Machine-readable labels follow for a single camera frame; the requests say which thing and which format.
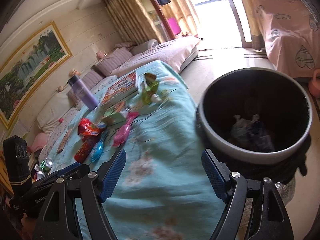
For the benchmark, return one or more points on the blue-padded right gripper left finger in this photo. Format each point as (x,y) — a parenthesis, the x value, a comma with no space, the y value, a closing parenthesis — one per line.
(109,173)

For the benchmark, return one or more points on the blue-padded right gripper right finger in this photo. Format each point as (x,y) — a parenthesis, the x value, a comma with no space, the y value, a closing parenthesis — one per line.
(217,175)

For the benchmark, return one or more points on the blue plastic wrapper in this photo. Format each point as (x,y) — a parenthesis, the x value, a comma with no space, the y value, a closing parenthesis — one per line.
(96,151)

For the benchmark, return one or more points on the red carton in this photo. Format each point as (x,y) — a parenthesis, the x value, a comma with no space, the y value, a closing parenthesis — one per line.
(85,149)

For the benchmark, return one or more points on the pink plastic wrapper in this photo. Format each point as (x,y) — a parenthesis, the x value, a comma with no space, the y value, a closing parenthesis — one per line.
(123,133)

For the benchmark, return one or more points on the red blue snack wrapper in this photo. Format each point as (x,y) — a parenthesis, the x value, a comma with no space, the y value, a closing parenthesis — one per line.
(87,129)

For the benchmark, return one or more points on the green milk carton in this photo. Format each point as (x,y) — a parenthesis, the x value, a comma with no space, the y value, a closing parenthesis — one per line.
(112,117)

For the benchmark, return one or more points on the grey round trash bin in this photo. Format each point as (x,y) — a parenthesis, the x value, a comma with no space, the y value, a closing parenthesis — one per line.
(280,104)

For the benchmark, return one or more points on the silver crushed can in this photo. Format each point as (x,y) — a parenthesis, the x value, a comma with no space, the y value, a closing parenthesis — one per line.
(39,174)

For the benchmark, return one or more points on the green soda can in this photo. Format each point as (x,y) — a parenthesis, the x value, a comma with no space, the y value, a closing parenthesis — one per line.
(46,165)

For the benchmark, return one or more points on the light blue floral tablecloth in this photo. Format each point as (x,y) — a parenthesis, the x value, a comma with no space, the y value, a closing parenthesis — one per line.
(163,191)

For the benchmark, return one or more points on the wooden block strip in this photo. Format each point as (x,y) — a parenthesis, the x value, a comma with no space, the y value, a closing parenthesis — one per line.
(64,141)

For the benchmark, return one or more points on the small white bottle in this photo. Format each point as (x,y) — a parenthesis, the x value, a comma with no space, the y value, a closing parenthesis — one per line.
(155,98)

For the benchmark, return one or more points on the red children's activity book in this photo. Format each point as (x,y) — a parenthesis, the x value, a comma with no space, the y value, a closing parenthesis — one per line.
(121,89)

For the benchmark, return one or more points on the green torn snack bag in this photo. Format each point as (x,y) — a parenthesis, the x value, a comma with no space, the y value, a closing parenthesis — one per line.
(148,86)

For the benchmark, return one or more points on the purple thermos bottle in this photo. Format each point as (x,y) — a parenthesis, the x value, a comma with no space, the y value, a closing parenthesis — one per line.
(81,90)

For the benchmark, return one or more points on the striped purple cushion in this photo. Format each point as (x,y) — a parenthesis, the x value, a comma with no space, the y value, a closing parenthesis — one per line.
(113,60)

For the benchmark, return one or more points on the pink covered sofa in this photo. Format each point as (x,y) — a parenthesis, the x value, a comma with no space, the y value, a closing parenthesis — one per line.
(176,53)

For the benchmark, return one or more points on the gold framed landscape painting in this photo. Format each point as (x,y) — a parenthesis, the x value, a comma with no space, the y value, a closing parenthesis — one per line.
(28,67)

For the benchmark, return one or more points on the beige curtain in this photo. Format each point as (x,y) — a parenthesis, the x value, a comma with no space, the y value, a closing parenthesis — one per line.
(132,21)

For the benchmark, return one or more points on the pink patterned cloth cover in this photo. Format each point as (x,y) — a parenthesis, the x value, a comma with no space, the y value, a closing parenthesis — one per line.
(291,36)

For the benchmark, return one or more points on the black camera box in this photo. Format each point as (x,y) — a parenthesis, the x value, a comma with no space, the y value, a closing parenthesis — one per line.
(16,159)

